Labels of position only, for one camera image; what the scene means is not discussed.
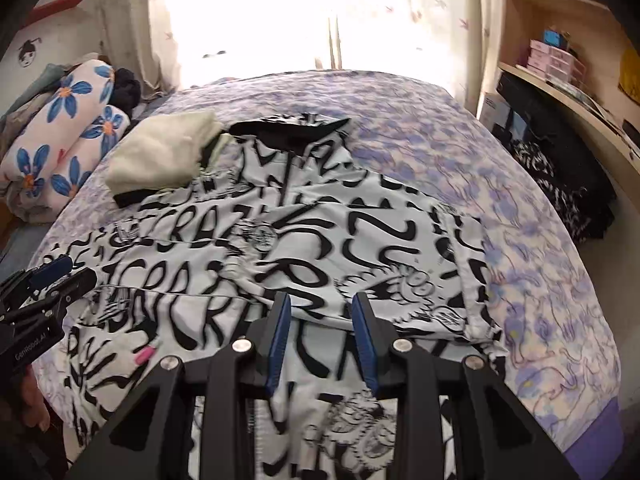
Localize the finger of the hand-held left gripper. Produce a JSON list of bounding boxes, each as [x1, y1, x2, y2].
[[7, 268, 98, 328], [2, 255, 74, 296]]

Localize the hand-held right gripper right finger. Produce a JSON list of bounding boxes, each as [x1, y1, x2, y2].
[[351, 291, 583, 480]]

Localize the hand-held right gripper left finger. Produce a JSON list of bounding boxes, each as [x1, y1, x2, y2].
[[62, 291, 293, 480]]

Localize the white black graffiti print jacket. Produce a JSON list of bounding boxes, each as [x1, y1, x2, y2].
[[47, 114, 506, 480]]

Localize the person's left hand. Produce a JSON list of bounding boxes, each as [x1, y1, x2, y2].
[[17, 367, 52, 433]]

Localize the rolled blue flower quilt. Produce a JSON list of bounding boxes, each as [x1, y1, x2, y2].
[[0, 59, 132, 212]]

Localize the cream folded garment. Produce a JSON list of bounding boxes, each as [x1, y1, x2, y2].
[[106, 110, 235, 209]]

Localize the grey cloth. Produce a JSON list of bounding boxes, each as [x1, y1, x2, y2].
[[0, 62, 68, 128]]

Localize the dark cloth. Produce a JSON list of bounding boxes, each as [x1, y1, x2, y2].
[[112, 67, 144, 117]]

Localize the purple floral bed sheet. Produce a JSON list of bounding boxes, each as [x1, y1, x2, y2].
[[25, 70, 626, 466]]

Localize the black white patterned garment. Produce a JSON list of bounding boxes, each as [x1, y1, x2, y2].
[[514, 141, 577, 227]]

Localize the white cardboard box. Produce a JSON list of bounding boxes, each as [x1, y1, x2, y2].
[[477, 92, 512, 134]]

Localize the black bag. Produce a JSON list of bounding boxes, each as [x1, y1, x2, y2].
[[492, 72, 618, 246]]

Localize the sheer floral curtain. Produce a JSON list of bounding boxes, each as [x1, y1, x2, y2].
[[97, 0, 498, 111]]

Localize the pink drawer boxes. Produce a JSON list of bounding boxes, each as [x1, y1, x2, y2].
[[527, 40, 586, 88]]

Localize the yellow cloth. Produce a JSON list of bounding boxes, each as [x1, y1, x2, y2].
[[617, 47, 640, 103]]

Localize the wooden shelf unit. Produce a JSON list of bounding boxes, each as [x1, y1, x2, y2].
[[497, 0, 640, 201]]

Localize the cartoon wall sticker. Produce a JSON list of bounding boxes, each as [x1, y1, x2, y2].
[[17, 35, 44, 69]]

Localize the red wall decoration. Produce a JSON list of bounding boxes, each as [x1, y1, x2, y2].
[[29, 0, 93, 22]]

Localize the wooden window post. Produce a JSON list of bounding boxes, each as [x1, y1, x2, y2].
[[327, 17, 345, 71]]

